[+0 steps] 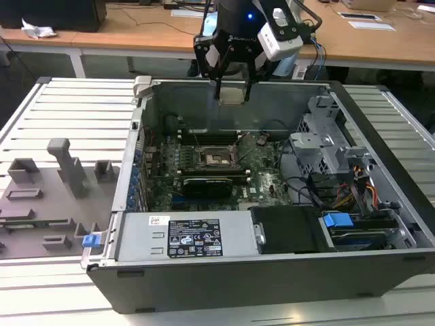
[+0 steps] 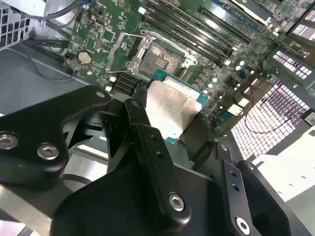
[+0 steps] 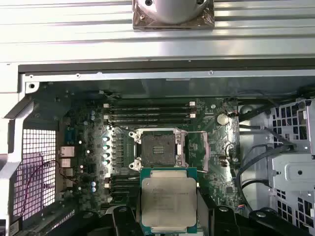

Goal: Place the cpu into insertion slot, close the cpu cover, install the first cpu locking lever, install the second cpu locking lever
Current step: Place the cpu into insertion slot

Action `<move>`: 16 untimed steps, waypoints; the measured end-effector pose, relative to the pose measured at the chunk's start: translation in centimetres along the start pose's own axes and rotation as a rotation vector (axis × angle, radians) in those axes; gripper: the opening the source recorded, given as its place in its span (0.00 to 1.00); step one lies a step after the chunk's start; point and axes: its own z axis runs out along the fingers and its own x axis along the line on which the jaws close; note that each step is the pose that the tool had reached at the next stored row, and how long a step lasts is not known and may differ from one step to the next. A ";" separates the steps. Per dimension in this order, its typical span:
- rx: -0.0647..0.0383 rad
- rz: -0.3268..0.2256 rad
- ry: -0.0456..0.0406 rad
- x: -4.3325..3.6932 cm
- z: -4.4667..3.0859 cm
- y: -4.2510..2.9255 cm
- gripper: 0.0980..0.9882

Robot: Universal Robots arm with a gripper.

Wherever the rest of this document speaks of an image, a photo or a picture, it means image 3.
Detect silver perforated drive cage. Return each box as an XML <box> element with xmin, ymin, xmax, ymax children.
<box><xmin>269</xmin><ymin>95</ymin><xmax>315</xmax><ymax>236</ymax></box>

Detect black looped cable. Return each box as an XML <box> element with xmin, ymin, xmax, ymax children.
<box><xmin>236</xmin><ymin>144</ymin><xmax>274</xmax><ymax>197</ymax></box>

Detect thin purple wire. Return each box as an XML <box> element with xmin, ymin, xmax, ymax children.
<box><xmin>20</xmin><ymin>160</ymin><xmax>63</xmax><ymax>217</ymax></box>

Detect brown square base plate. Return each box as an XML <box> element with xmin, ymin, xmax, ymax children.
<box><xmin>132</xmin><ymin>0</ymin><xmax>216</xmax><ymax>31</ymax></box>

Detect blue port connector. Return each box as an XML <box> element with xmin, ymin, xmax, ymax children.
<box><xmin>65</xmin><ymin>130</ymin><xmax>75</xmax><ymax>145</ymax></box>

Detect silver port housing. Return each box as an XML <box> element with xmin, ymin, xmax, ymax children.
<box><xmin>60</xmin><ymin>158</ymin><xmax>75</xmax><ymax>171</ymax></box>
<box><xmin>60</xmin><ymin>145</ymin><xmax>75</xmax><ymax>158</ymax></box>

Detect metal socket cover frame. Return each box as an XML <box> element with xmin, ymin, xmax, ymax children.
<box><xmin>184</xmin><ymin>131</ymin><xmax>211</xmax><ymax>173</ymax></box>

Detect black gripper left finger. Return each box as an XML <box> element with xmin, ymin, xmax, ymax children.
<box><xmin>78</xmin><ymin>206</ymin><xmax>142</xmax><ymax>236</ymax></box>

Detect CPU socket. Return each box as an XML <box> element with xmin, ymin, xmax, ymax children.
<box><xmin>128</xmin><ymin>128</ymin><xmax>186</xmax><ymax>171</ymax></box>

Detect green motherboard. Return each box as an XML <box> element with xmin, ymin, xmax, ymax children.
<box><xmin>59</xmin><ymin>97</ymin><xmax>241</xmax><ymax>236</ymax></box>

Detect silver coin battery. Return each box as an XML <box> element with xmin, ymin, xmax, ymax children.
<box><xmin>216</xmin><ymin>113</ymin><xmax>230</xmax><ymax>127</ymax></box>

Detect black RAM slot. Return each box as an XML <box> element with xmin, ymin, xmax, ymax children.
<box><xmin>103</xmin><ymin>100</ymin><xmax>196</xmax><ymax>107</ymax></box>
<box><xmin>110</xmin><ymin>187</ymin><xmax>141</xmax><ymax>195</ymax></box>
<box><xmin>110</xmin><ymin>171</ymin><xmax>141</xmax><ymax>178</ymax></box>
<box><xmin>107</xmin><ymin>118</ymin><xmax>195</xmax><ymax>125</ymax></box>
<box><xmin>103</xmin><ymin>112</ymin><xmax>196</xmax><ymax>119</ymax></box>
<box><xmin>104</xmin><ymin>178</ymin><xmax>141</xmax><ymax>188</ymax></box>
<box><xmin>107</xmin><ymin>106</ymin><xmax>195</xmax><ymax>113</ymax></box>

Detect silver green CPU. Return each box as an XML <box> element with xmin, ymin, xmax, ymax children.
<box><xmin>139</xmin><ymin>168</ymin><xmax>198</xmax><ymax>235</ymax></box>

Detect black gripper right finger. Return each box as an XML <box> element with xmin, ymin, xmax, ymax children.
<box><xmin>196</xmin><ymin>193</ymin><xmax>315</xmax><ymax>236</ymax></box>

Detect grey cable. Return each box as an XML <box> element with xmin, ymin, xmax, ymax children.
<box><xmin>239</xmin><ymin>124</ymin><xmax>295</xmax><ymax>149</ymax></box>

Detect black silver PC case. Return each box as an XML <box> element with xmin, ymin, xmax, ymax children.
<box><xmin>0</xmin><ymin>62</ymin><xmax>315</xmax><ymax>236</ymax></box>

